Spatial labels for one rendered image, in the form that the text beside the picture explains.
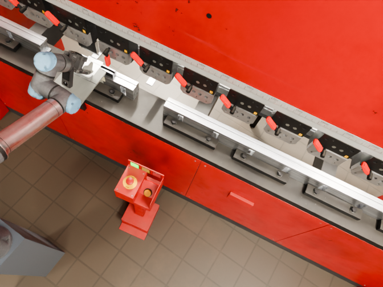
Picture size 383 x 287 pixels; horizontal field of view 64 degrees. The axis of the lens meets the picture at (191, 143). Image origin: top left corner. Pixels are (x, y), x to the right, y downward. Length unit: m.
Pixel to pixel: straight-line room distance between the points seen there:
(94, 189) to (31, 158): 0.55
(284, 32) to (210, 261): 1.76
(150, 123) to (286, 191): 0.78
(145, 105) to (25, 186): 1.25
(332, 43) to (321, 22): 0.07
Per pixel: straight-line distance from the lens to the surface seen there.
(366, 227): 1.81
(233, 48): 1.07
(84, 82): 1.62
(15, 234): 1.65
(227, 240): 2.39
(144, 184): 1.63
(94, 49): 1.57
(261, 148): 1.56
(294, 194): 1.65
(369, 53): 0.98
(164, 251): 2.31
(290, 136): 1.33
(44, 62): 1.33
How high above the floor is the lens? 2.30
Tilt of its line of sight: 64 degrees down
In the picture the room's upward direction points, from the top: 18 degrees clockwise
